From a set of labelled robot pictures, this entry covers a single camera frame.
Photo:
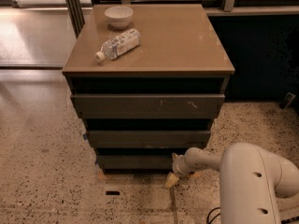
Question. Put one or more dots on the brown drawer cabinet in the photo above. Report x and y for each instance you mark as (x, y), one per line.
(180, 53)

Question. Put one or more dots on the small metal floor bracket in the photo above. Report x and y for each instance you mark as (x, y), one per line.
(287, 100)

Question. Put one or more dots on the clear plastic water bottle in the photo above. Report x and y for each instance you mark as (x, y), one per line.
(118, 45)

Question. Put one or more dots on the white ceramic bowl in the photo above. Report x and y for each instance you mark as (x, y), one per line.
(119, 17)

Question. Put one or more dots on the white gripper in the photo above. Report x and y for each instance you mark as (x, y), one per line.
(178, 167)

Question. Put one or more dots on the grey drawer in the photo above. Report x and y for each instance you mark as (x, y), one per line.
(147, 106)
(147, 139)
(134, 162)

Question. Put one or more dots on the grey power strip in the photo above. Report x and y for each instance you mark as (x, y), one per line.
(290, 216)

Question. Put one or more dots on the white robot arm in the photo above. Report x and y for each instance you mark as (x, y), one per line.
(251, 180)

